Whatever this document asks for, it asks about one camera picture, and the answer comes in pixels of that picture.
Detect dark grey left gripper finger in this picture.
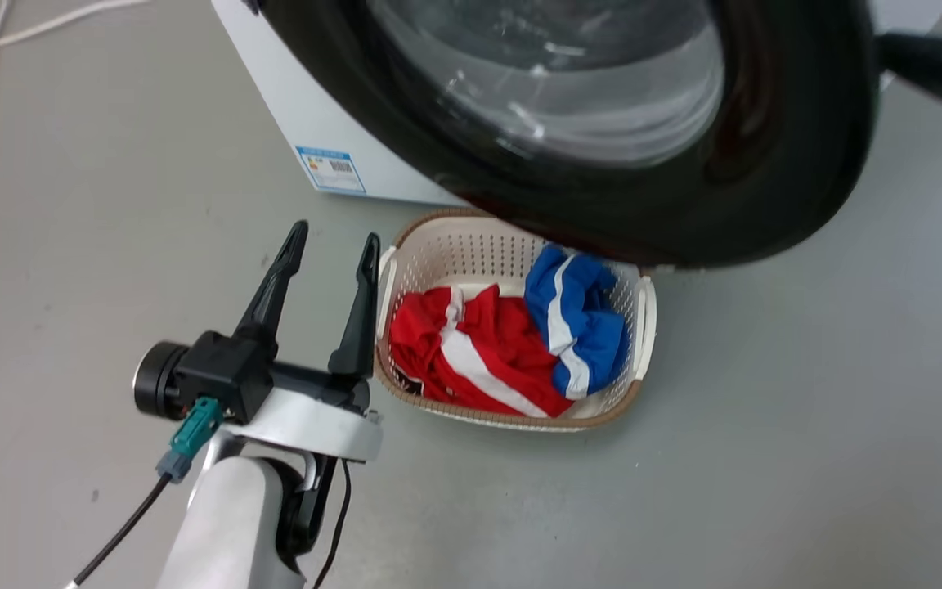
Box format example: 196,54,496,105
233,220,309,349
328,232,381,380

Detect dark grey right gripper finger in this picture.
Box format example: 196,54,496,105
876,31,942,92

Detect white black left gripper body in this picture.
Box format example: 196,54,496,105
222,363,384,465

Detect black round washing machine door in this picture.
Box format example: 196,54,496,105
261,0,881,270

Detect white washing machine body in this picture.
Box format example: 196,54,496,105
210,0,942,207

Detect blue energy label sticker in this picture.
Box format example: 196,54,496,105
295,146,367,196

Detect red white striped garment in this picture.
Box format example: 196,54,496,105
388,283,576,419

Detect cream perforated laundry basket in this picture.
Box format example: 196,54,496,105
374,208,657,433

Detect blue white striped garment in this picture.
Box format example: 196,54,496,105
523,243,631,402

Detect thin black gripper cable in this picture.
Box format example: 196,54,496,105
311,458,353,589

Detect teal cable connector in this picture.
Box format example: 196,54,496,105
155,397,225,484

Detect thin black camera cable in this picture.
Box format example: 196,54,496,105
69,473,174,589

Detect thick white floor cable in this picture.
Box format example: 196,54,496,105
0,0,151,64

